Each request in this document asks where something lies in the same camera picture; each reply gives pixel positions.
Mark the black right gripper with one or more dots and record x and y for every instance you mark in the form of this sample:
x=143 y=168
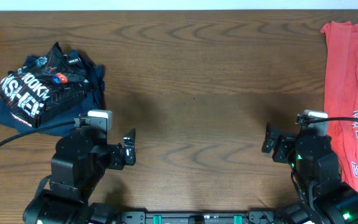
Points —
x=285 y=144

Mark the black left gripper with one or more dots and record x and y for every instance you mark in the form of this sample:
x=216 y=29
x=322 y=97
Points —
x=118 y=161

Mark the black orange-patterned t-shirt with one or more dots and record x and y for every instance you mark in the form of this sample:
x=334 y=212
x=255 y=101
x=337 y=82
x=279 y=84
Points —
x=45 y=88

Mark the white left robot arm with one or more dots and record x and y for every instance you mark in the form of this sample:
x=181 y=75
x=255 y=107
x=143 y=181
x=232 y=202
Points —
x=79 y=163

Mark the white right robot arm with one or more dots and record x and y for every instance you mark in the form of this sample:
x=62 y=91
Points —
x=323 y=196

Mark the navy blue folded shirt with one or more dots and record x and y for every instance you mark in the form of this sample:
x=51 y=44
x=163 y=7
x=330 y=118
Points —
x=93 y=101

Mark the red t-shirt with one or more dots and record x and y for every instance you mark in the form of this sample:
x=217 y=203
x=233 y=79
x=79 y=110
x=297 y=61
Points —
x=341 y=95

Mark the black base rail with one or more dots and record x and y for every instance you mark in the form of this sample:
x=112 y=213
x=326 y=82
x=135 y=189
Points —
x=200 y=217

